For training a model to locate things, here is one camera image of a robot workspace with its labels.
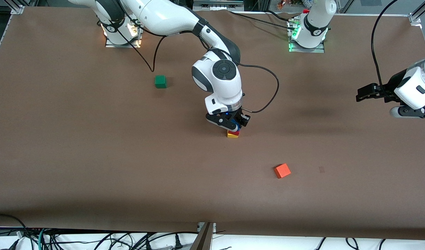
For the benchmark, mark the orange cube block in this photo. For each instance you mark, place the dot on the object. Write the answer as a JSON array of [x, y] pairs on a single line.
[[282, 171]]

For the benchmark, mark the black power plug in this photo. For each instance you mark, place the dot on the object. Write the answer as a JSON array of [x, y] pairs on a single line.
[[178, 242]]

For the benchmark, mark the metal corner bracket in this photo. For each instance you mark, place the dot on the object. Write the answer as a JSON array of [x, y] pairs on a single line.
[[17, 9], [416, 18]]

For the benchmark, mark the green cube block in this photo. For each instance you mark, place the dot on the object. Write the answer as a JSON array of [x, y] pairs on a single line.
[[160, 81]]

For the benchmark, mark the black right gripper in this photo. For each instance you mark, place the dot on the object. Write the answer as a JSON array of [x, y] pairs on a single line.
[[239, 117]]

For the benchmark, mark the brown table cover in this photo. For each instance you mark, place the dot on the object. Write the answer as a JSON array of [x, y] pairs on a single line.
[[198, 191]]

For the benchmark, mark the aluminium frame rail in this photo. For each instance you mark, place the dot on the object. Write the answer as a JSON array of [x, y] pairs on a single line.
[[217, 4]]

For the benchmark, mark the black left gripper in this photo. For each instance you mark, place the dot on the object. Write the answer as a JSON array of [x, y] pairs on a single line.
[[390, 88]]

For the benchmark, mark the yellow cube block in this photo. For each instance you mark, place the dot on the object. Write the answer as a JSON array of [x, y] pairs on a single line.
[[231, 136]]

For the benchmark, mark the red cube block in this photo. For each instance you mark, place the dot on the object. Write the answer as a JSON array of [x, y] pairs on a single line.
[[236, 133]]

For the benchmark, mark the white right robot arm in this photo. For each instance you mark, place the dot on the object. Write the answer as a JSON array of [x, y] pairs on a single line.
[[164, 15]]

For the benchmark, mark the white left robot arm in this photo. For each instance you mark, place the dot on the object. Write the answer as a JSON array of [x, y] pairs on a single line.
[[414, 90]]

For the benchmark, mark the metal frame post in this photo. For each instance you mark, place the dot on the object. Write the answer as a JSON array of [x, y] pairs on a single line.
[[203, 238]]

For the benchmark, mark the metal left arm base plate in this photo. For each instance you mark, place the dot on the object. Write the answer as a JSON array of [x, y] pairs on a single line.
[[306, 50]]

